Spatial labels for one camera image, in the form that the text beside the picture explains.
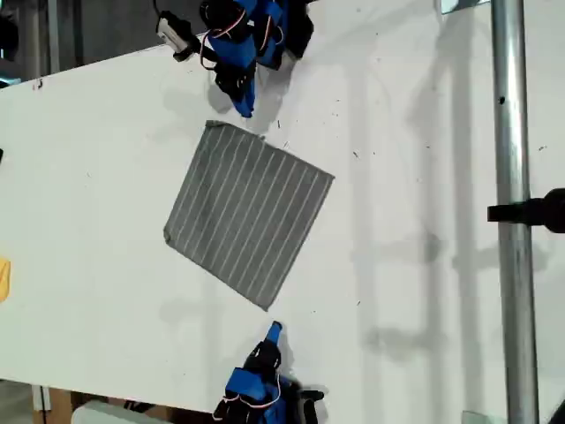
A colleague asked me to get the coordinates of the white box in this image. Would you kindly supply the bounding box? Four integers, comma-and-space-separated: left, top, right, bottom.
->
70, 399, 171, 424

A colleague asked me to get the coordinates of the yellow object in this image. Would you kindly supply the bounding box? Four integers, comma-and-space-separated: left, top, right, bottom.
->
0, 257, 12, 304

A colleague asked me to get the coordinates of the metal bracket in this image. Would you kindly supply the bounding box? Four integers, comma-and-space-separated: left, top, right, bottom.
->
434, 0, 492, 17

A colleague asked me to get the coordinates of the steel post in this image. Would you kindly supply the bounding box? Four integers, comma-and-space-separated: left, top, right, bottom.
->
489, 0, 542, 424

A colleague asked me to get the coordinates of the grey white-striped towel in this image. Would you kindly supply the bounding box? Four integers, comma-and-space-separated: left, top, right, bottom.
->
162, 119, 336, 313

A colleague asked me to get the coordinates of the wooden board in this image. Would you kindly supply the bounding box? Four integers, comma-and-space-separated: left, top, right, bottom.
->
43, 387, 74, 424

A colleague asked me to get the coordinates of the black clamp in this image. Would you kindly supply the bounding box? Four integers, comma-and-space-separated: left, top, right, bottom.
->
486, 187, 565, 235

